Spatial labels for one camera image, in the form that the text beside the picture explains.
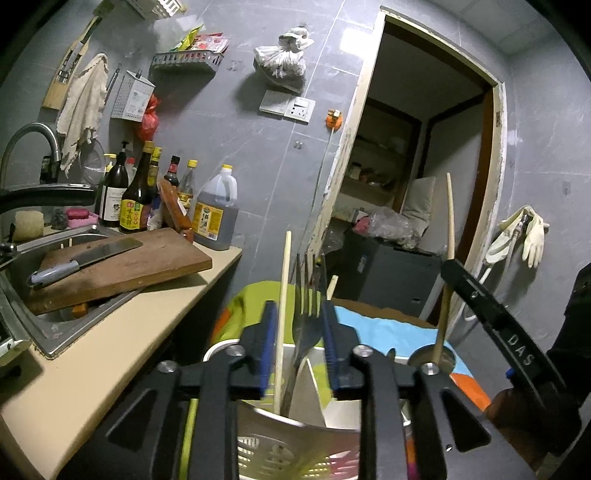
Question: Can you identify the large brown liquid jug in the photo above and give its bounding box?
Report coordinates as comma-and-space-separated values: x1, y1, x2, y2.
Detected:
191, 165, 240, 251

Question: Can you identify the hanging beige towel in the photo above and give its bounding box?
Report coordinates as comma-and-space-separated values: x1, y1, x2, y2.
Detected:
56, 53, 109, 178

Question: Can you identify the person's right forearm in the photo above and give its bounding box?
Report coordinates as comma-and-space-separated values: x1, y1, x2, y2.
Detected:
547, 263, 591, 462

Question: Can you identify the clear bottle yellow cap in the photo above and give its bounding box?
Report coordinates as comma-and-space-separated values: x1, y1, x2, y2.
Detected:
178, 159, 199, 209

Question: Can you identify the hanging white plastic bag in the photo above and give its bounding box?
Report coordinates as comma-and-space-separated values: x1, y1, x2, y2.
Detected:
253, 27, 315, 88

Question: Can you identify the red snack packet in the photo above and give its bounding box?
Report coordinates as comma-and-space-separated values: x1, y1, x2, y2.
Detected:
194, 33, 229, 54

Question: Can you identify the metal spoon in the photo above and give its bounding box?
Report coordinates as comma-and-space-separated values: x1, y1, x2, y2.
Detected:
409, 346, 458, 377

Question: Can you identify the grey perforated wall holder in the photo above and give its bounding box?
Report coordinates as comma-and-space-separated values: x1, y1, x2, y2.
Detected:
110, 69, 156, 123

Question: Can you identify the metal fork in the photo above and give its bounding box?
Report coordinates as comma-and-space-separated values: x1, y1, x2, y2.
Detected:
290, 251, 328, 416

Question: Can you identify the white wall socket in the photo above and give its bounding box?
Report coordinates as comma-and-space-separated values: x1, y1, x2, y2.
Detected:
283, 97, 317, 124

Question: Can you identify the white plastic utensil basket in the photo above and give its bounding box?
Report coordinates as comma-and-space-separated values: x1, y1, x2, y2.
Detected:
203, 339, 398, 430

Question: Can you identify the pink soap dish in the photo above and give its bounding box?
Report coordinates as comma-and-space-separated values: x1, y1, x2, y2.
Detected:
65, 208, 100, 228

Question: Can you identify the wooden shelf unit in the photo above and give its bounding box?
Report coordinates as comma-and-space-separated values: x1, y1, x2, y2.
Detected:
332, 106, 422, 222

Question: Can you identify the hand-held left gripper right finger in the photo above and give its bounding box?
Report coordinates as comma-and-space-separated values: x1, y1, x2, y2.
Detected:
322, 300, 536, 480

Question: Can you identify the metal slotted spatula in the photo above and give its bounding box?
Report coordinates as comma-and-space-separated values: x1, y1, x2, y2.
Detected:
235, 401, 363, 480

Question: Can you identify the person's right hand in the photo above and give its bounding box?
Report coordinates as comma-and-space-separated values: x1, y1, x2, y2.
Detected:
485, 388, 550, 462

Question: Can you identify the bamboo knife holder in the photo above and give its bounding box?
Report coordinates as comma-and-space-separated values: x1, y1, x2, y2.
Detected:
41, 0, 116, 110

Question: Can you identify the metal strainer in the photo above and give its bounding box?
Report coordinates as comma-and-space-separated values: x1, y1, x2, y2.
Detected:
79, 138, 107, 186

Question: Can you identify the beige pillow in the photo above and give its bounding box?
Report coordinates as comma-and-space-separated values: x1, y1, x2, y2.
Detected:
402, 176, 437, 227

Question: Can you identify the black cabinet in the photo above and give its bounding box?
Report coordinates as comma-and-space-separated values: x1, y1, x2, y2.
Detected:
323, 228, 444, 319

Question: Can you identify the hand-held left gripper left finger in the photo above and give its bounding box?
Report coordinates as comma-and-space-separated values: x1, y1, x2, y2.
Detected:
60, 300, 278, 480

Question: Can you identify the clear plastic bag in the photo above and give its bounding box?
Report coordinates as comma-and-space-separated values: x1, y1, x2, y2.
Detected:
353, 207, 419, 250

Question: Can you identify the steel sink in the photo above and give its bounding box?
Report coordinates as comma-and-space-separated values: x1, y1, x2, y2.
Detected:
0, 222, 153, 360

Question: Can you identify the black wok with handle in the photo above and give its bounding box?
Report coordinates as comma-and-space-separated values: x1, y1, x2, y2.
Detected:
0, 183, 98, 214

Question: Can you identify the yellow cap sauce bottle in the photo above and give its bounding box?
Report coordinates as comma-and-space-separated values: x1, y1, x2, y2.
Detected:
150, 147, 164, 195

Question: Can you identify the dark bottle white label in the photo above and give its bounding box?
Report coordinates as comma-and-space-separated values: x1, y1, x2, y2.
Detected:
99, 141, 130, 228

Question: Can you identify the white wall basket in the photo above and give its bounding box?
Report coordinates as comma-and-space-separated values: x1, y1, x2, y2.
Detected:
126, 0, 188, 20

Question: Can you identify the metal wall shelf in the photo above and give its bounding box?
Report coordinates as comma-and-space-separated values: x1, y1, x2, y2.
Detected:
150, 50, 227, 72

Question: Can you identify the wooden door frame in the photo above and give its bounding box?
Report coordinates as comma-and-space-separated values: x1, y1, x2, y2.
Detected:
307, 7, 507, 324

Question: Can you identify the cleaver with grey handle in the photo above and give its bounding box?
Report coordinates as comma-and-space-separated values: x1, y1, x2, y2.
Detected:
27, 237, 144, 289

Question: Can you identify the red plastic bag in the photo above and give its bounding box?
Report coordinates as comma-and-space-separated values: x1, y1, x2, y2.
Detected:
136, 95, 161, 142

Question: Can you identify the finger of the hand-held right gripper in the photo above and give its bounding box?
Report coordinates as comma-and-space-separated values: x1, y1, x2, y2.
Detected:
441, 258, 506, 330

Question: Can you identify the metal kitchen faucet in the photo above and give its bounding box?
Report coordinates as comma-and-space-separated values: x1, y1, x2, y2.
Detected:
0, 122, 63, 185

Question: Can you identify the wooden cutting board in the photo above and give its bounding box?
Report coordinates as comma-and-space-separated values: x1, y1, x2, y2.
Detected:
23, 226, 213, 317

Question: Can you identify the brown wooden block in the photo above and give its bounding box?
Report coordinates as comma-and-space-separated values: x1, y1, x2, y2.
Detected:
157, 179, 195, 243

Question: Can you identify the dark bottle yellow label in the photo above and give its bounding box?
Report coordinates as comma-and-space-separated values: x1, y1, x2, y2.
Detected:
119, 141, 155, 233

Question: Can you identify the colourful patchwork tablecloth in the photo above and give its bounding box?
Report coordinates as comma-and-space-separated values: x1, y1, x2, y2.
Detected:
182, 281, 492, 480

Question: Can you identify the green yellow snack packet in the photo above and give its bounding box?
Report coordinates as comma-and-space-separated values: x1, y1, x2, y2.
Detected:
173, 27, 204, 52

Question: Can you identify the white hose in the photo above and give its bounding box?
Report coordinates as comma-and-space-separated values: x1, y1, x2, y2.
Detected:
462, 222, 519, 320

